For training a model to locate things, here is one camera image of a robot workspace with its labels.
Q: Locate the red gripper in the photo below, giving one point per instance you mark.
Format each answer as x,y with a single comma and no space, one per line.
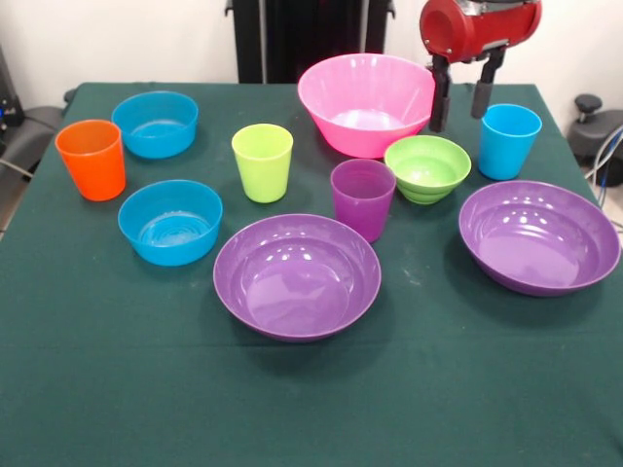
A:
487,26

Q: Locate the green ribbed bowl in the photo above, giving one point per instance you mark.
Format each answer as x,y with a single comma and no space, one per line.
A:
418,187

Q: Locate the blue cup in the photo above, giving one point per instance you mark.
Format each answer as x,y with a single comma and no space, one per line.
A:
506,151

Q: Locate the large pink bowl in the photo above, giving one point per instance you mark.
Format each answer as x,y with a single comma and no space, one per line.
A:
340,82

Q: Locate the black knob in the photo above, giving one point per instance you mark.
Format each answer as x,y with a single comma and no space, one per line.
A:
588,103

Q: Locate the dark grey base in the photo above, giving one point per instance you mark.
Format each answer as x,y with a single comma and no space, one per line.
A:
596,138

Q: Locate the purple cup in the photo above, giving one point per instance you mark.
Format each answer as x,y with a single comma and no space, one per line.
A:
362,214

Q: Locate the purple bowl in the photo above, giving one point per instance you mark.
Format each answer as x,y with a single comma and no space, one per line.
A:
535,243
297,287

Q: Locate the lime green cup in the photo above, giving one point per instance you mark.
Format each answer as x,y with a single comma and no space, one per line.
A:
263,177

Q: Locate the blue bowl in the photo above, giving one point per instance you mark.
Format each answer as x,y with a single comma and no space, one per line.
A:
156,141
170,250

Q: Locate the dark green tablecloth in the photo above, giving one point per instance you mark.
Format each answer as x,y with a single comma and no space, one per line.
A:
311,399

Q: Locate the orange cup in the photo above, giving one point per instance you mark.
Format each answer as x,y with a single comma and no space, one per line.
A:
95,172

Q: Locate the grey chair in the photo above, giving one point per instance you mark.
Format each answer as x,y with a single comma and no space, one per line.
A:
34,131

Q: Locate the black equipment box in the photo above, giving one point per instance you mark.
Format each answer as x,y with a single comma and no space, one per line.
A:
7,97

